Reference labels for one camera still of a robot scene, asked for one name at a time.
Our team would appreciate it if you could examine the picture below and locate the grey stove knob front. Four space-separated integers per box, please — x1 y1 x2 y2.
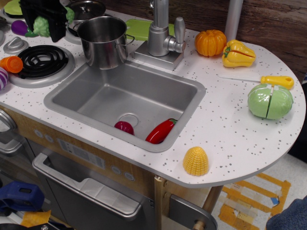
3 37 29 55

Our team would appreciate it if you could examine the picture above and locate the dark red toy radish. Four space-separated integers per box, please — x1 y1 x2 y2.
114 121 134 135

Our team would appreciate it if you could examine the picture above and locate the orange toy pumpkin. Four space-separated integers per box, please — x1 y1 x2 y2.
194 30 227 57

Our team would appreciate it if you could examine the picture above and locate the green plastic cutting board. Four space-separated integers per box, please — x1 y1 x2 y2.
125 19 175 41

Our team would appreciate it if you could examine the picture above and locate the green toy plate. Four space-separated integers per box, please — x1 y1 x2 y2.
4 0 23 16

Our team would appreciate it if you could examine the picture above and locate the silver toy faucet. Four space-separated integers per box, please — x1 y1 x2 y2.
134 0 186 70

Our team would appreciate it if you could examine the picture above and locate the grey dishwasher handle left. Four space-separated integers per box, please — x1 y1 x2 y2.
0 109 23 157

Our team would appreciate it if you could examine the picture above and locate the grey toy sink basin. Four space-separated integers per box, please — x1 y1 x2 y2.
44 61 206 152

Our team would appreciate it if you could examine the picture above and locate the orange toy carrot piece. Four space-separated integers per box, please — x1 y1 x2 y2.
0 56 23 73

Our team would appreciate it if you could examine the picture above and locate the grey toy oven door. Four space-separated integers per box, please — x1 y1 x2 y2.
32 146 155 230

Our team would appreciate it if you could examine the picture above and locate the black coil stove burner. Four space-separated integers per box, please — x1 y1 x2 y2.
17 45 69 79

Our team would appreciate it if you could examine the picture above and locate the blue clamp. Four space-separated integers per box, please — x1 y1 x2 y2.
0 181 45 211

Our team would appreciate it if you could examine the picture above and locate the yellow handled toy knife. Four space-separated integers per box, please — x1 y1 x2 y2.
218 72 295 90

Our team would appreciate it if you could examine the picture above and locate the red toy chili pepper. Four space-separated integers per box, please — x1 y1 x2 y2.
145 118 177 144

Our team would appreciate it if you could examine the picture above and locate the bumpy green toy squash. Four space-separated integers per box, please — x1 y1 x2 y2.
34 7 75 37

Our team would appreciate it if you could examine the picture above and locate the green toy cabbage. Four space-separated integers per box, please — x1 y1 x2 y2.
248 83 294 120

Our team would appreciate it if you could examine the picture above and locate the purple toy eggplant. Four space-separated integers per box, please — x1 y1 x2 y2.
11 20 38 37

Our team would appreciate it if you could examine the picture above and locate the small steel pot with lid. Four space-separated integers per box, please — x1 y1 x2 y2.
66 0 106 33

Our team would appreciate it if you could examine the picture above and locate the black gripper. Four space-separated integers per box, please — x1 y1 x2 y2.
20 0 67 43

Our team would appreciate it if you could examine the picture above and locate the white vertical pole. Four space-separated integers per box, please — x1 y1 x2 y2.
224 0 244 40

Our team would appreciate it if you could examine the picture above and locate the purple striped toy onion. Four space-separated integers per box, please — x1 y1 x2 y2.
0 67 9 90

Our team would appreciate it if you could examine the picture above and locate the tall steel pot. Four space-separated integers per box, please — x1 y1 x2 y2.
77 16 135 69

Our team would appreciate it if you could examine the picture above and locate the yellow toy corn piece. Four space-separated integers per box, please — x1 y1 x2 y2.
183 147 209 176

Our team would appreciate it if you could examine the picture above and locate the yellow toy bell pepper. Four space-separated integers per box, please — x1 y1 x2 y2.
222 39 256 68

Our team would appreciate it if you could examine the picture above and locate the blue jeans knee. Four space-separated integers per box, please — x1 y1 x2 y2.
266 196 307 230

